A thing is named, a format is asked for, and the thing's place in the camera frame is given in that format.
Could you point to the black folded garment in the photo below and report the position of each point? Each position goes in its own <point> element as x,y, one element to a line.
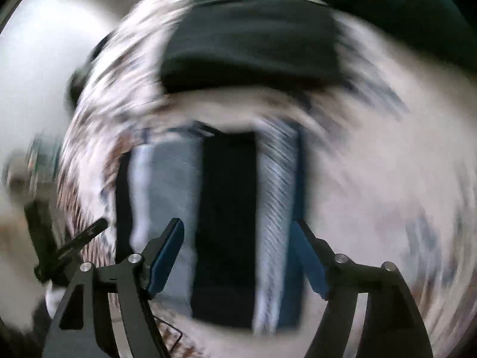
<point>253,41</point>

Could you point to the floral bedspread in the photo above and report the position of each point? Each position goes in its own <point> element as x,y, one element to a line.
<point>372,156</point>

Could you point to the teal plush blanket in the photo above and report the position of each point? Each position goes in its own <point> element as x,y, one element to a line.
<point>391,3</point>

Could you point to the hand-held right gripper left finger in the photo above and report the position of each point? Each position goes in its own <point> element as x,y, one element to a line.
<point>167,257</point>

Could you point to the striped knit sweater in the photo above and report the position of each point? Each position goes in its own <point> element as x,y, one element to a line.
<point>227,212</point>

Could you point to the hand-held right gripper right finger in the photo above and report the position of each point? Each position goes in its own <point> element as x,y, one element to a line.
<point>309,264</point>

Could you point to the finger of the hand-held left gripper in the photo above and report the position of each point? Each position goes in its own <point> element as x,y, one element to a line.
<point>87,235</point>
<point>40,238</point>

